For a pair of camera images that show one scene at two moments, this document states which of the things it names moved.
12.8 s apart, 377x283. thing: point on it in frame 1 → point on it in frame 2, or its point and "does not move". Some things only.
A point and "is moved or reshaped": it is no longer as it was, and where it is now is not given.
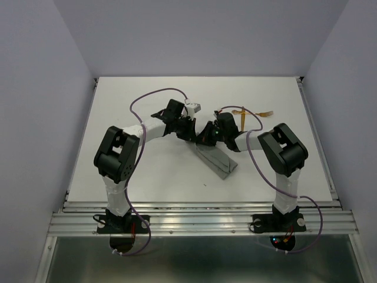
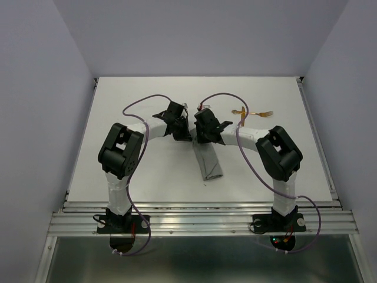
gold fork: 264,114 does not move
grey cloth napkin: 215,160 is moved or reshaped
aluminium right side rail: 304,91 does not move
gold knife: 242,119 does not move
